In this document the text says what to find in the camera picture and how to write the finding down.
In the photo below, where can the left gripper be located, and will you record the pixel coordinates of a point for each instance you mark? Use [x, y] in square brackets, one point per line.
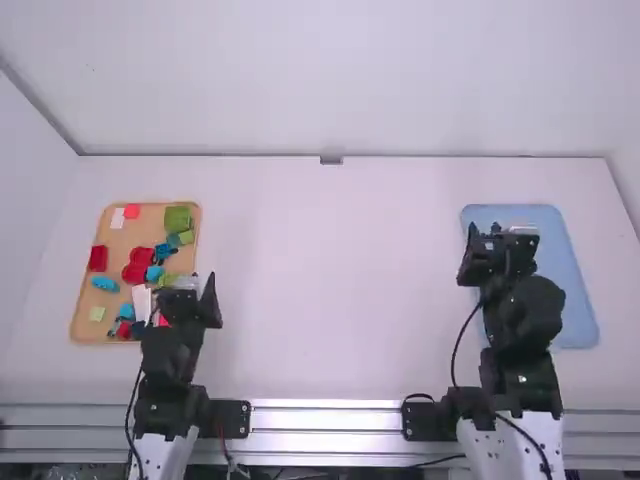
[180, 307]

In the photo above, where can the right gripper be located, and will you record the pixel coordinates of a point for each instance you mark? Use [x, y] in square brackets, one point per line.
[510, 255]

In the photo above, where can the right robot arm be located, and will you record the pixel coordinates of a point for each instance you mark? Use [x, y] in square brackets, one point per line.
[530, 310]

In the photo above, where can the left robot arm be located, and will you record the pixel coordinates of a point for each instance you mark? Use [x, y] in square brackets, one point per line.
[167, 350]

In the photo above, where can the red toy brick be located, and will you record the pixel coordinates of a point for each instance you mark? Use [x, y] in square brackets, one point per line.
[162, 321]
[99, 258]
[136, 265]
[132, 211]

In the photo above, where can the green toy brick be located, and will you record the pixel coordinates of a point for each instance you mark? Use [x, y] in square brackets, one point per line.
[186, 237]
[169, 280]
[98, 313]
[177, 217]

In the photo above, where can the blue toy brick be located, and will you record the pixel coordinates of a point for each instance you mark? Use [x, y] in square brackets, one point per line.
[164, 252]
[127, 311]
[155, 273]
[104, 284]

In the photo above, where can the white toy brick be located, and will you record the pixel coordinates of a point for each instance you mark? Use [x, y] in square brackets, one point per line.
[141, 302]
[119, 218]

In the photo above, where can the blue mat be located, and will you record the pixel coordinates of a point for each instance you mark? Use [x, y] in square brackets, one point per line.
[565, 260]

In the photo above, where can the pile of toy bricks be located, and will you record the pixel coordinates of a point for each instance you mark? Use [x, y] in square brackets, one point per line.
[125, 331]

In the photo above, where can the tan tray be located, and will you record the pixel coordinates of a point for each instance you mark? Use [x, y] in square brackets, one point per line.
[115, 260]

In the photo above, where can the silver rails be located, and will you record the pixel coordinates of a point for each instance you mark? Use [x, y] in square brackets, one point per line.
[325, 425]

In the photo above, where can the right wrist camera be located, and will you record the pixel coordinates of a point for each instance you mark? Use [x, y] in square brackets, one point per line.
[522, 230]

